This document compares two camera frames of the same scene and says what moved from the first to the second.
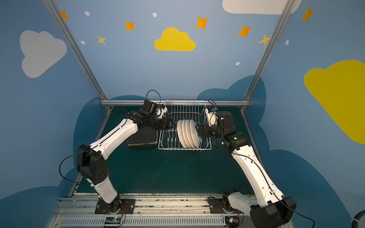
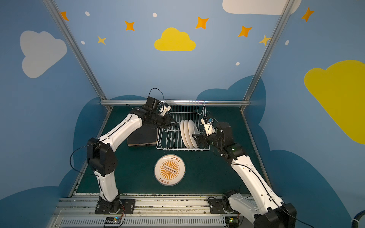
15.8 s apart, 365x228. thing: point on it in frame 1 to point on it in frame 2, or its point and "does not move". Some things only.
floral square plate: (142, 143) does not move
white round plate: (179, 127) to (169, 169)
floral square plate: (143, 144) does not move
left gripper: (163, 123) does not move
